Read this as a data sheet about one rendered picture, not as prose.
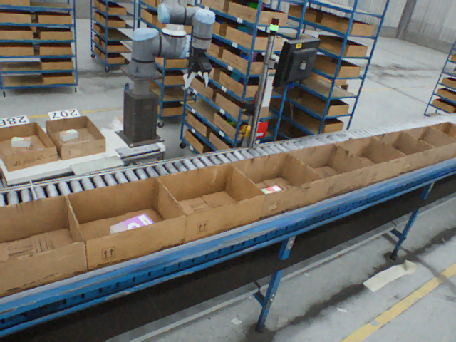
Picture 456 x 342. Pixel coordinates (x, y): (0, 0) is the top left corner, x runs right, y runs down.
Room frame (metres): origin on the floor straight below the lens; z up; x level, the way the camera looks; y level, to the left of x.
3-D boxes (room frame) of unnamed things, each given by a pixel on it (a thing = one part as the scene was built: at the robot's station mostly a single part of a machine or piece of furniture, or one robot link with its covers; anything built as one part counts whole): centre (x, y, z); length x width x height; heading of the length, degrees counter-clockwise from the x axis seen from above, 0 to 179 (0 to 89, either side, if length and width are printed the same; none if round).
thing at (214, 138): (3.17, 0.02, 0.39); 0.40 x 0.30 x 0.10; 39
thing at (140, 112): (2.27, 0.68, 0.91); 0.26 x 0.26 x 0.33; 44
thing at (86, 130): (2.02, 1.04, 0.80); 0.38 x 0.28 x 0.10; 43
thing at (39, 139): (1.81, 1.27, 0.80); 0.38 x 0.28 x 0.10; 47
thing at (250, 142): (2.44, -0.10, 1.11); 0.12 x 0.05 x 0.88; 129
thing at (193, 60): (1.78, 0.26, 1.48); 0.09 x 0.08 x 0.12; 41
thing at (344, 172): (1.85, -0.53, 0.97); 0.39 x 0.29 x 0.17; 129
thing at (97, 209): (1.12, 0.38, 0.96); 0.39 x 0.29 x 0.17; 129
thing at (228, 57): (3.18, 0.02, 1.19); 0.40 x 0.30 x 0.10; 39
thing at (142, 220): (1.10, 0.34, 0.92); 0.16 x 0.11 x 0.07; 140
